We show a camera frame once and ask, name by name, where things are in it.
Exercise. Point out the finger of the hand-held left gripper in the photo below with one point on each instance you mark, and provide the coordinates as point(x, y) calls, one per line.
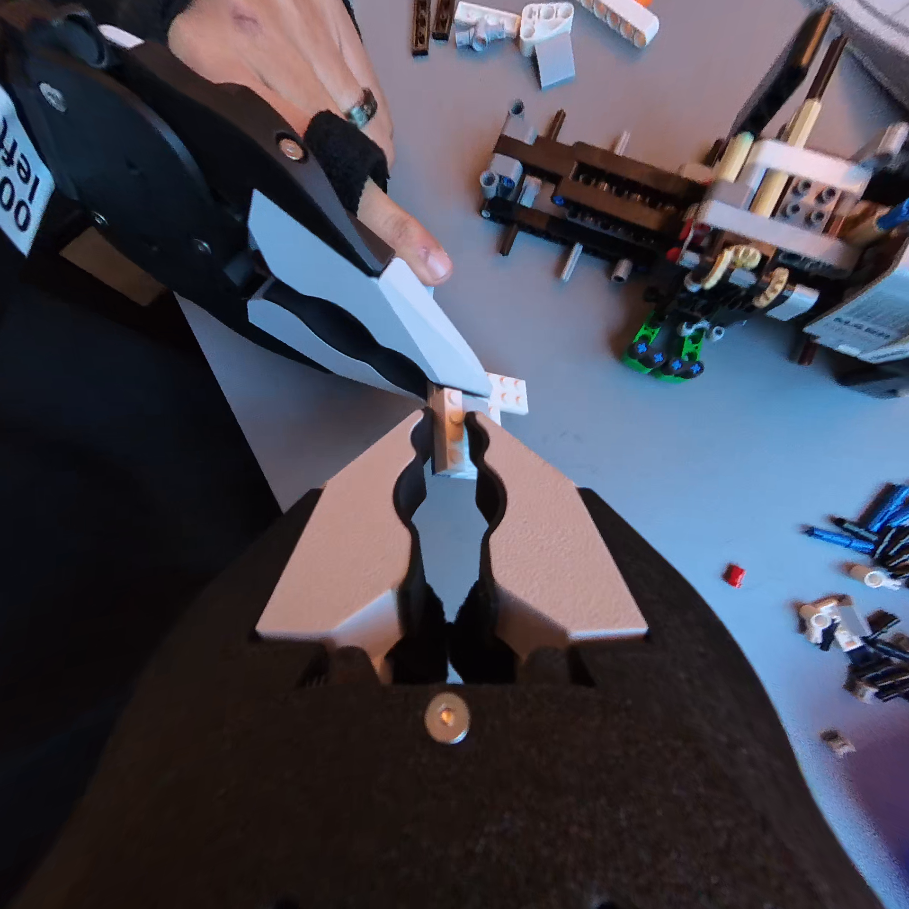
point(419, 319)
point(298, 327)

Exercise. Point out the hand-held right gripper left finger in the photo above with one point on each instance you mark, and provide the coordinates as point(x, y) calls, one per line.
point(341, 554)

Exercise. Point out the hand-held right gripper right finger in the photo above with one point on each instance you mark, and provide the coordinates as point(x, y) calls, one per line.
point(561, 554)

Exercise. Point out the white lego plate assembly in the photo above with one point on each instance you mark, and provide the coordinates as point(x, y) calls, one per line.
point(513, 394)

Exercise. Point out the small red lego piece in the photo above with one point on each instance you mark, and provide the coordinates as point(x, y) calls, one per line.
point(733, 574)

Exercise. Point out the black grey lego vehicle chassis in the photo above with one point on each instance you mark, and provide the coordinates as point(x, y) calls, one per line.
point(625, 199)

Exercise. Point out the grey curved lego slope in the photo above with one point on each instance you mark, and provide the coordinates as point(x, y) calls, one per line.
point(555, 64)

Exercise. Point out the white lego connector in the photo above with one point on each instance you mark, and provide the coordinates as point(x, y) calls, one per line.
point(483, 25)

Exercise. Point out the pile of small lego pieces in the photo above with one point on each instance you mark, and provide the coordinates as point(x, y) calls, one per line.
point(880, 540)

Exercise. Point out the white triangular lego beam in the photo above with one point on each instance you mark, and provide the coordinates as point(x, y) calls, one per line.
point(547, 25)

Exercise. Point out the person's left hand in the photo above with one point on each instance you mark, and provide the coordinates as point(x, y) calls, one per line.
point(284, 50)

